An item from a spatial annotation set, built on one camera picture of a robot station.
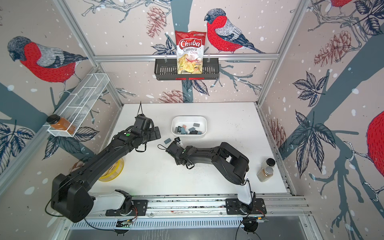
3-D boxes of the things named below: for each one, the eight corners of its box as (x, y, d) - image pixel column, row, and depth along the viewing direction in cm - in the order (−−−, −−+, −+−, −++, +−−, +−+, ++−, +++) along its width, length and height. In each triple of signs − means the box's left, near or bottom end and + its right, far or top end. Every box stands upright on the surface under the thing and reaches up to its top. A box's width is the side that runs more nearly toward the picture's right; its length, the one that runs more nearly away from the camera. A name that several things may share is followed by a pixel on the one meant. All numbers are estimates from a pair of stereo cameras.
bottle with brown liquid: (258, 182, 83) (264, 176, 75) (255, 173, 86) (262, 166, 78) (267, 182, 83) (275, 176, 75) (264, 173, 86) (271, 166, 78)
